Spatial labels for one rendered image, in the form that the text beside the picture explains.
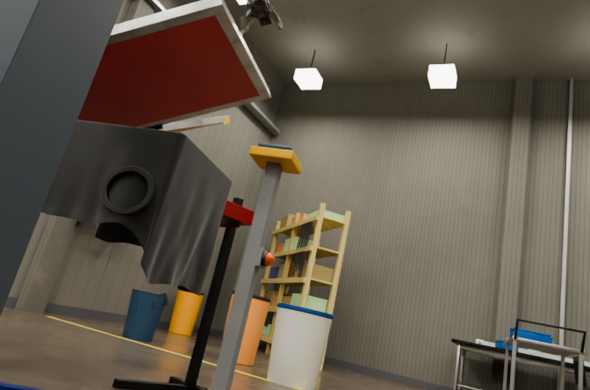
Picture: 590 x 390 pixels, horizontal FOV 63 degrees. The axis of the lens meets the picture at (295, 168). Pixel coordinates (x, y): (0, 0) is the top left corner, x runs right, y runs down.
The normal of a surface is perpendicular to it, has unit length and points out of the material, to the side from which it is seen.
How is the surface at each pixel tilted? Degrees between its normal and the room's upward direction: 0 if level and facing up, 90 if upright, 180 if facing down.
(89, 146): 92
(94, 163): 94
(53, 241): 90
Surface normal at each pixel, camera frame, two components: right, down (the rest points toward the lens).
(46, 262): 0.90, 0.07
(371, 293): -0.38, -0.36
